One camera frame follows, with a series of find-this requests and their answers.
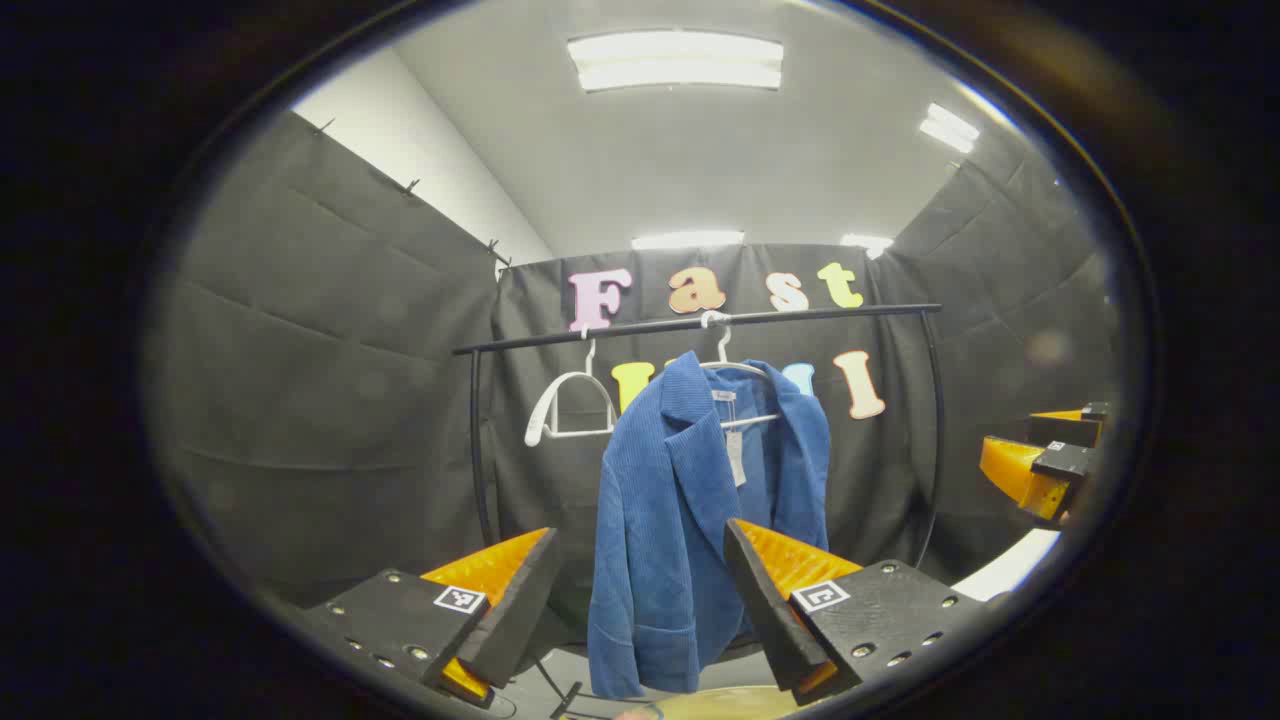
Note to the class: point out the white paper price tag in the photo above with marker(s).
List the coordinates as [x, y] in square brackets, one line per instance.
[736, 460]

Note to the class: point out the short ceiling light panel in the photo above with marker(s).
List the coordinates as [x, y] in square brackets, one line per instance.
[866, 243]

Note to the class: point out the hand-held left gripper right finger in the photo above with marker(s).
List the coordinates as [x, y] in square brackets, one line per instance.
[770, 610]

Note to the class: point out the round beige laundry hamper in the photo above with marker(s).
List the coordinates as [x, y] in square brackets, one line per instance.
[720, 706]

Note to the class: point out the long ceiling light panel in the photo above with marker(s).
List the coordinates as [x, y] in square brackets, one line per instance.
[688, 240]

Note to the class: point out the large ceiling light panel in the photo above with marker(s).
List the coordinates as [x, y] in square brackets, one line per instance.
[675, 60]

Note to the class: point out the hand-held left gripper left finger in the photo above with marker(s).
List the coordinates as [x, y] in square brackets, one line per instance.
[515, 610]

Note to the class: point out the black backdrop cloth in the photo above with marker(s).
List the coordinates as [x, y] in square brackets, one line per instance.
[330, 400]

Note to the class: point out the white plastic clothes hanger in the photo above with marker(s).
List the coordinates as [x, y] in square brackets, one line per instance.
[750, 420]

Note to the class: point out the black metal clothes rack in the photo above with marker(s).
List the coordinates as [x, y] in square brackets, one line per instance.
[600, 332]

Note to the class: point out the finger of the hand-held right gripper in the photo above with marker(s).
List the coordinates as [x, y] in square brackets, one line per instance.
[1065, 430]
[1062, 462]

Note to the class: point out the white box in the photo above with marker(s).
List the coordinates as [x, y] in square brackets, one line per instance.
[1010, 565]

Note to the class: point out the empty white plastic hanger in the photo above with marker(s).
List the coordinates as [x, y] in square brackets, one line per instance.
[537, 415]

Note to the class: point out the small ceiling light panel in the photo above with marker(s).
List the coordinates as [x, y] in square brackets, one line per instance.
[948, 127]

